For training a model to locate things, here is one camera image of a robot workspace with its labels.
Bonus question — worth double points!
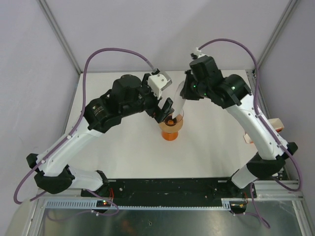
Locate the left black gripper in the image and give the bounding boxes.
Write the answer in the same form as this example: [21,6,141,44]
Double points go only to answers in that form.
[120,74,174,122]

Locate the white paper coffee filter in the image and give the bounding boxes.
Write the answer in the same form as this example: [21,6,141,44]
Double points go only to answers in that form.
[172,81,186,118]

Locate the orange glass flask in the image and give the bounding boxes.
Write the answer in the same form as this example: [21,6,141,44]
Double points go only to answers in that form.
[161,131,178,141]

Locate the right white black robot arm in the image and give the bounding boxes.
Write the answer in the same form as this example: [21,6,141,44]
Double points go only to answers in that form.
[179,55,298,197]

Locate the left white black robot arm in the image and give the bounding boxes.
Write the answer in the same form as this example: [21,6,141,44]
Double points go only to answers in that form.
[27,73,173,197]

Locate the white orange box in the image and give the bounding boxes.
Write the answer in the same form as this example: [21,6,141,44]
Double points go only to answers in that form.
[243,118,284,144]

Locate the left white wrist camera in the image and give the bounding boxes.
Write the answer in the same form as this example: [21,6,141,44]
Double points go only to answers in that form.
[148,71,172,99]

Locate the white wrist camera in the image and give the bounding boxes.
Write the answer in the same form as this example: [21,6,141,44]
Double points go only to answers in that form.
[190,47,207,60]
[148,71,172,99]

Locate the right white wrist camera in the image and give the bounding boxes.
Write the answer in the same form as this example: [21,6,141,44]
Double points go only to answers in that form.
[190,47,207,60]

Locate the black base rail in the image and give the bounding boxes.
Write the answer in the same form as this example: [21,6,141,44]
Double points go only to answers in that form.
[94,177,257,207]

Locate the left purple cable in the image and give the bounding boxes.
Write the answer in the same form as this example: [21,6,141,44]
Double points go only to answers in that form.
[13,48,158,221]

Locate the purple cable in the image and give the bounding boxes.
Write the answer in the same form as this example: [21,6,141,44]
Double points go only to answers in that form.
[13,48,158,221]
[199,38,302,229]

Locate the grey slotted cable duct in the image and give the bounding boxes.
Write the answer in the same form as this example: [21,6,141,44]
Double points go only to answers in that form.
[44,198,233,211]

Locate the right aluminium frame post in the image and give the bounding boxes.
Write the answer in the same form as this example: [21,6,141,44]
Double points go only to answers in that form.
[257,0,300,68]

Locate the aluminium frame post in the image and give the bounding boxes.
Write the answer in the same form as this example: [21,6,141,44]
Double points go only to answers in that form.
[257,0,300,68]
[36,0,82,75]

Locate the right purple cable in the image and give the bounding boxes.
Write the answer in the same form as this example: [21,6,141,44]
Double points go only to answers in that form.
[199,38,302,229]

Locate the left aluminium frame post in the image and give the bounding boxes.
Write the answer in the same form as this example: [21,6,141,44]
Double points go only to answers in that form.
[36,0,82,75]

